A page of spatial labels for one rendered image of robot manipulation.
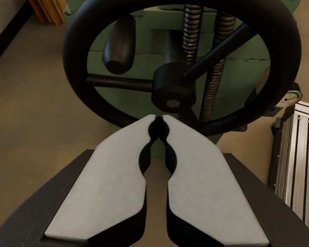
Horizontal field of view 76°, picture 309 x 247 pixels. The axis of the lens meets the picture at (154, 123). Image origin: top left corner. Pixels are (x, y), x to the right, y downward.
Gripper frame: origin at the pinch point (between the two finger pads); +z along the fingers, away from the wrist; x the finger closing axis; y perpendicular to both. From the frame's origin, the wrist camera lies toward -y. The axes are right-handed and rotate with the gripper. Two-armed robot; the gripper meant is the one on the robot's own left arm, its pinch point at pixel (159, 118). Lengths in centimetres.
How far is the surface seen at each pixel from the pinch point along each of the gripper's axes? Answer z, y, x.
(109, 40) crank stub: 5.5, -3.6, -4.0
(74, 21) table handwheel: 10.1, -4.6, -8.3
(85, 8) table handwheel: 9.4, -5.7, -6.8
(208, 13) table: 19.3, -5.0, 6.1
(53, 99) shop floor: 103, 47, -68
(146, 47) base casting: 34.7, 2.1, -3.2
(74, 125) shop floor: 87, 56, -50
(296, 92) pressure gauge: 29.9, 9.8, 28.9
